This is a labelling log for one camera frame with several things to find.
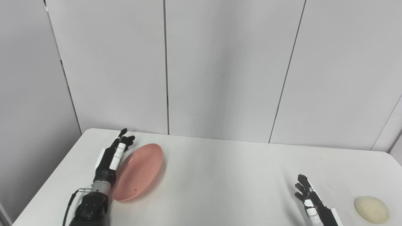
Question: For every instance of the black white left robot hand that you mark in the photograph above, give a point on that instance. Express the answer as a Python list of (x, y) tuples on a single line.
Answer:
[(108, 163)]

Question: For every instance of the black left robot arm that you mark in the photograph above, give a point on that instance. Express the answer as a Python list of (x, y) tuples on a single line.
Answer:
[(91, 207)]

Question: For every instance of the pale yellow steamed bun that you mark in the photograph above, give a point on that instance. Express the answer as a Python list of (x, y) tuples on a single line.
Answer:
[(372, 209)]

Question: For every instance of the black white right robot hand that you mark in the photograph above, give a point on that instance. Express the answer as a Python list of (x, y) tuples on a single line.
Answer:
[(314, 210)]

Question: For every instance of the pink round plate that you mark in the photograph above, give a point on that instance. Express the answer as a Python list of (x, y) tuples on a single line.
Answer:
[(139, 171)]

